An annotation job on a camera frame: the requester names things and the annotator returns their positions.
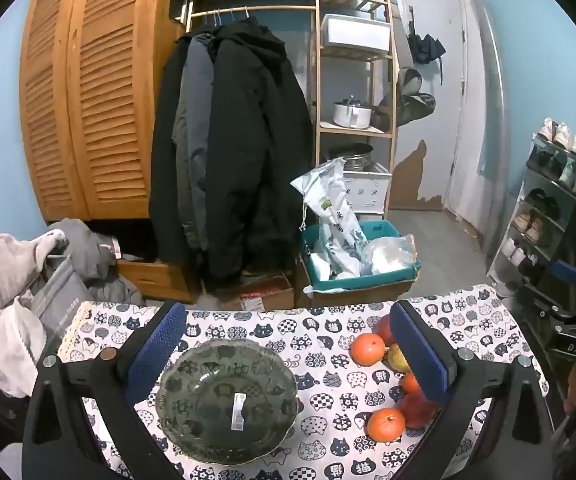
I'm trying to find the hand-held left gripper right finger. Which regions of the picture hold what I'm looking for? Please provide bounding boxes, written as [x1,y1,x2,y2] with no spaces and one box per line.
[389,300,556,480]

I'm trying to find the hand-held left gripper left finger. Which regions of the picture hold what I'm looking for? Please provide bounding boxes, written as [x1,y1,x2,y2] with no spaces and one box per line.
[22,301,189,480]

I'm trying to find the yellow red-blushed pear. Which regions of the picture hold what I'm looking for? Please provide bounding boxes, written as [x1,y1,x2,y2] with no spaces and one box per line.
[387,344,413,373]

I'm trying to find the red apple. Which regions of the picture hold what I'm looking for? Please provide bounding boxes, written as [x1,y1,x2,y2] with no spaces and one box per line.
[394,392,439,429]
[372,315,399,347]

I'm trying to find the dark glass bowl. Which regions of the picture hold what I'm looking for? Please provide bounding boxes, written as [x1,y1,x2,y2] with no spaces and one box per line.
[155,338,299,466]

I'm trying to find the group of shoes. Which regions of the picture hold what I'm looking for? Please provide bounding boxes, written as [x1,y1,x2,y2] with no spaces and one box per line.
[499,117,576,281]

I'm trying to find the wooden drawer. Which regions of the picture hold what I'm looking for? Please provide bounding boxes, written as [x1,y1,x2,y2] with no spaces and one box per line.
[114,257,199,304]

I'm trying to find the teal plastic basket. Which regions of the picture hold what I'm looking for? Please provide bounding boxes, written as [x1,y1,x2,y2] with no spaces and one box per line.
[300,220,422,294]

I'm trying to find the metal shoe rack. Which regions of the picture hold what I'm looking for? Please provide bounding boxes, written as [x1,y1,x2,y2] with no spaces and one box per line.
[487,132,576,297]

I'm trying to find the brown cardboard box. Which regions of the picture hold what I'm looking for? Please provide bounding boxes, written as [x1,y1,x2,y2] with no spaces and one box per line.
[295,259,415,309]

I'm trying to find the cat-print tablecloth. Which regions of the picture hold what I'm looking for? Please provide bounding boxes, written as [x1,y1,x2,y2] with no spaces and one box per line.
[58,284,551,480]

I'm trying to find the clear plastic bag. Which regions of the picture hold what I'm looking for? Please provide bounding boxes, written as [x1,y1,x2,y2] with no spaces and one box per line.
[365,235,417,277]

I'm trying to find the grey tote bag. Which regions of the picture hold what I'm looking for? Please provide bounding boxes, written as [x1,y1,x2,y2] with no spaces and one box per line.
[16,255,94,347]

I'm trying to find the red-label cardboard box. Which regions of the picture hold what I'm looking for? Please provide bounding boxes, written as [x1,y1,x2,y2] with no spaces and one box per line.
[217,272,295,312]

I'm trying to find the grey crumpled clothes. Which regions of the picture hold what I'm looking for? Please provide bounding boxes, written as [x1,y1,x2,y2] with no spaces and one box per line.
[50,217,145,307]

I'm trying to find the white printed rice bag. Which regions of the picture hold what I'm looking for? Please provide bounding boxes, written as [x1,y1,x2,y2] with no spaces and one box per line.
[290,157,369,279]

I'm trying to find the white plastic crate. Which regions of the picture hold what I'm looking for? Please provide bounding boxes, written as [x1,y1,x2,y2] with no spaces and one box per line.
[343,162,392,216]

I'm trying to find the grey vertical pipe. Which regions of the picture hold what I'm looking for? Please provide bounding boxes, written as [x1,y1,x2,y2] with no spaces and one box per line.
[469,0,512,257]

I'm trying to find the black jacket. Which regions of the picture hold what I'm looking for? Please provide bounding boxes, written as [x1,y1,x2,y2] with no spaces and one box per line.
[149,35,189,246]

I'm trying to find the grey door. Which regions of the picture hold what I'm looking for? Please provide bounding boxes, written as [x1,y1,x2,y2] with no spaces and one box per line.
[397,0,470,211]

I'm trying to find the metal steamer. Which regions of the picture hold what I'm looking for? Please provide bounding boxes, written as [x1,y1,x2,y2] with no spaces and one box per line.
[328,143,375,172]

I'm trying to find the black hooded coat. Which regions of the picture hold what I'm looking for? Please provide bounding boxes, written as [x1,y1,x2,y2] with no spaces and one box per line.
[203,22,313,291]

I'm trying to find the dark hanging pouch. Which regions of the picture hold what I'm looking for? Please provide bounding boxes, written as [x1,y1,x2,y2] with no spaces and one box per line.
[373,67,437,131]

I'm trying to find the grey jacket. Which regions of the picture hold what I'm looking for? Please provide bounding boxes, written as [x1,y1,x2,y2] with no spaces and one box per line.
[175,35,216,251]

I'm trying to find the white cooking pot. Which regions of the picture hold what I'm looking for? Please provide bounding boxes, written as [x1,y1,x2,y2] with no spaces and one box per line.
[333,100,373,129]

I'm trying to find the wooden louvered wardrobe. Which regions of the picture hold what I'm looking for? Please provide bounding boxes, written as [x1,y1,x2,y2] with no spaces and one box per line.
[19,0,189,221]

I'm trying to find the wooden shelf rack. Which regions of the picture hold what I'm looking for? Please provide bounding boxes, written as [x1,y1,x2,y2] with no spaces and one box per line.
[183,0,399,211]

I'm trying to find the white storage bin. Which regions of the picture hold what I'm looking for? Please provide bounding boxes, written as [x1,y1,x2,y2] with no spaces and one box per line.
[320,14,391,52]

